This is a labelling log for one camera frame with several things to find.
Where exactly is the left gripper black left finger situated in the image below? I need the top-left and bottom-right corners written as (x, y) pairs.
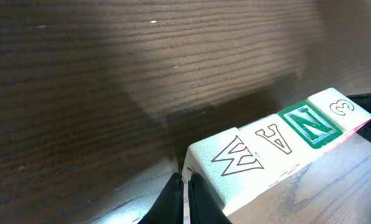
top-left (139, 172), bottom-right (184, 224)

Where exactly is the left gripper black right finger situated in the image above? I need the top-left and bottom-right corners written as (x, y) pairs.
top-left (188, 174), bottom-right (232, 224)

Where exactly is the red number 3 block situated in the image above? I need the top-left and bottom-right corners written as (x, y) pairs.
top-left (307, 88), bottom-right (371, 146)

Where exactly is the yellow top wooden block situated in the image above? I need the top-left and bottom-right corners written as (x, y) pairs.
top-left (182, 128), bottom-right (268, 215)

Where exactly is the soccer ball wooden block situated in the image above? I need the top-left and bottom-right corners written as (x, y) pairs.
top-left (278, 101), bottom-right (344, 156)

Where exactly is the red A wooden block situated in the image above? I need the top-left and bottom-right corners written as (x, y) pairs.
top-left (239, 114), bottom-right (316, 187)

